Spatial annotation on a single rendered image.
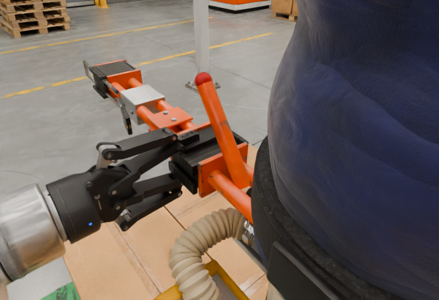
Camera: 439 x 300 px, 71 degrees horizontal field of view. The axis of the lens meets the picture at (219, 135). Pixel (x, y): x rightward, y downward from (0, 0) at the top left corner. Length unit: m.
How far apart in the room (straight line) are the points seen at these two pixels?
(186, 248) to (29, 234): 0.17
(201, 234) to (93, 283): 0.78
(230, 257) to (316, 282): 0.97
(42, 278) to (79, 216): 1.60
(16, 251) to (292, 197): 0.28
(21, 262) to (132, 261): 0.81
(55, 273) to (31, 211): 1.60
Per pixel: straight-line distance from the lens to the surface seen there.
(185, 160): 0.41
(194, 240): 0.41
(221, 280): 0.45
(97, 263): 1.20
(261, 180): 0.21
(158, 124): 0.51
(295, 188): 0.17
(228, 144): 0.39
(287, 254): 0.18
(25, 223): 0.37
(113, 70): 0.70
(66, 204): 0.37
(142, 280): 1.12
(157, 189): 0.44
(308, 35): 0.17
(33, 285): 1.97
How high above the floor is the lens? 1.46
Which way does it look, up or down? 32 degrees down
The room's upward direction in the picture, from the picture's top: straight up
